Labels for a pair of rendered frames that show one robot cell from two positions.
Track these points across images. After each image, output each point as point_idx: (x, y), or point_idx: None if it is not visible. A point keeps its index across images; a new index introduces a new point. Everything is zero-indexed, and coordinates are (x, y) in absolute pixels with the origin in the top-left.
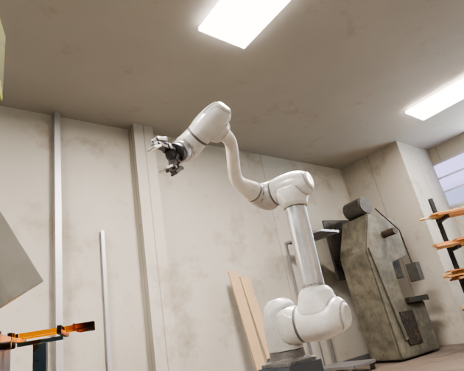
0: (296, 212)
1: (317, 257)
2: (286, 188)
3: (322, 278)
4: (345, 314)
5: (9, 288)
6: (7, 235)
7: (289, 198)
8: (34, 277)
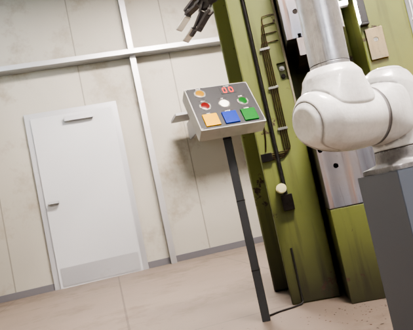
0: None
1: (304, 21)
2: None
3: (314, 57)
4: (295, 127)
5: (197, 137)
6: (191, 111)
7: None
8: (199, 129)
